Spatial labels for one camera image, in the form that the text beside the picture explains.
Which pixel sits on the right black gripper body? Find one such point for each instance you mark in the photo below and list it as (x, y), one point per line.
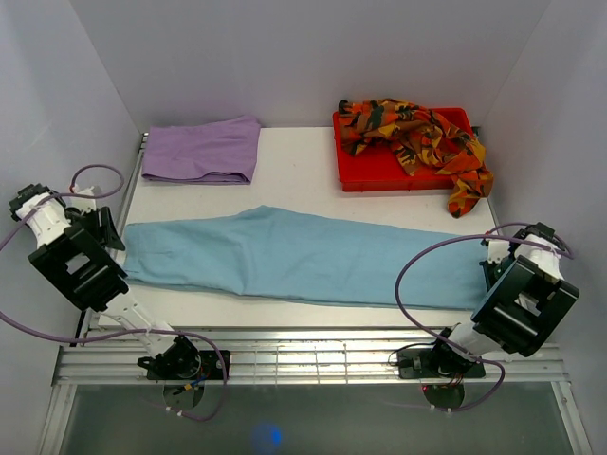
(494, 270)

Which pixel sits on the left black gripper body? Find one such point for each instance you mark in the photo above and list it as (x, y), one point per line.
(90, 221)

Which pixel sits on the orange camouflage trousers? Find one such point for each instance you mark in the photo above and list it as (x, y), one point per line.
(419, 136)

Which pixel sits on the light blue trousers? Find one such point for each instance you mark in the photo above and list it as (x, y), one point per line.
(286, 255)

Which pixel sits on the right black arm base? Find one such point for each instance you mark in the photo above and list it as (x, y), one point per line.
(426, 361)

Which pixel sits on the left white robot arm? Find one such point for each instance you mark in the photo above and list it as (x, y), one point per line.
(73, 245)

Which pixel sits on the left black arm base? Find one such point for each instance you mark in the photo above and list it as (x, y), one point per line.
(208, 369)

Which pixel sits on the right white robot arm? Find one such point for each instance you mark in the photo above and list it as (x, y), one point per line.
(527, 298)

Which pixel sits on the folded purple trousers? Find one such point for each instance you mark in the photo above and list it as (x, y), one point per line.
(217, 153)

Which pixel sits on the red plastic tray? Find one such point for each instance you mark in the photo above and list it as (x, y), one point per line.
(377, 169)

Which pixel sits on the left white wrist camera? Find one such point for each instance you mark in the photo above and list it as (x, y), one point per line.
(84, 199)

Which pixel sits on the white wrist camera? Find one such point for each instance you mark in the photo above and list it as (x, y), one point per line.
(497, 250)
(84, 199)

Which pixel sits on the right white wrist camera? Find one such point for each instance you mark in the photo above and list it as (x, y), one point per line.
(497, 250)

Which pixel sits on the aluminium rail frame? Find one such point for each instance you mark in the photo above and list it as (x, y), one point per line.
(276, 345)

